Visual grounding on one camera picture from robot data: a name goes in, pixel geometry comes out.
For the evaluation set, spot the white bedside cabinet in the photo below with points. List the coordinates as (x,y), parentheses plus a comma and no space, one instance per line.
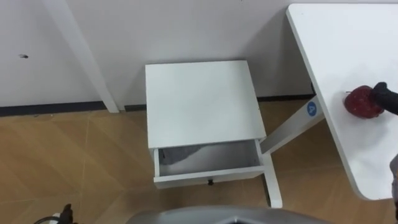
(202,102)

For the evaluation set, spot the white desk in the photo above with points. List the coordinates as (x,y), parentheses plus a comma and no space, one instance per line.
(348,56)

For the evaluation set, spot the open white cabinet drawer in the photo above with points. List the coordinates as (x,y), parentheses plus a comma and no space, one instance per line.
(208,161)

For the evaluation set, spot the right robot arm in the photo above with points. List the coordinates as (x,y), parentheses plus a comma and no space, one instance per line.
(395,183)

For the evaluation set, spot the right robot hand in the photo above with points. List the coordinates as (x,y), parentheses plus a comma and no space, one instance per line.
(385,98)

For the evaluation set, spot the red apple soft toy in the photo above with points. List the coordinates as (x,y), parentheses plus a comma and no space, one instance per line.
(357,104)

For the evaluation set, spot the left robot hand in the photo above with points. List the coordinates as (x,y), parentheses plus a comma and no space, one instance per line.
(66,215)

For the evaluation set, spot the robot body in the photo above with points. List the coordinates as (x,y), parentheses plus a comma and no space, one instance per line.
(224,216)

